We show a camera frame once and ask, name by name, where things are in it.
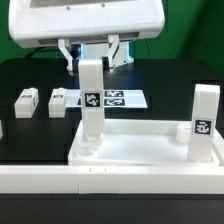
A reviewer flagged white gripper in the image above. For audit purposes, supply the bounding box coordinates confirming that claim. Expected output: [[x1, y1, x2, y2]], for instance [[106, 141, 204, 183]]
[[8, 0, 165, 75]]

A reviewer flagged white desk tabletop tray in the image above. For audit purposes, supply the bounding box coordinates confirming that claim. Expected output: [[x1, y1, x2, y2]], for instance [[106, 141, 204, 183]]
[[68, 119, 220, 167]]

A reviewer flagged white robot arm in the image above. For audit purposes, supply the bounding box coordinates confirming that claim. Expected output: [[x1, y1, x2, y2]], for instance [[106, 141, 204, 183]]
[[8, 0, 165, 73]]

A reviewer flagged white fiducial marker sheet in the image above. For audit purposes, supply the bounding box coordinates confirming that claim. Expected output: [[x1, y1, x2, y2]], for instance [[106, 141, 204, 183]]
[[66, 89, 148, 109]]

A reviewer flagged white left edge block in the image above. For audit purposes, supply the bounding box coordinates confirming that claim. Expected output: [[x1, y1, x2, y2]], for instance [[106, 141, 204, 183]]
[[0, 120, 3, 140]]

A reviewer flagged white front fence bar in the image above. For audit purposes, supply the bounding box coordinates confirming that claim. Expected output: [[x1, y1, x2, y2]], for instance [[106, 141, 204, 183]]
[[0, 165, 224, 194]]

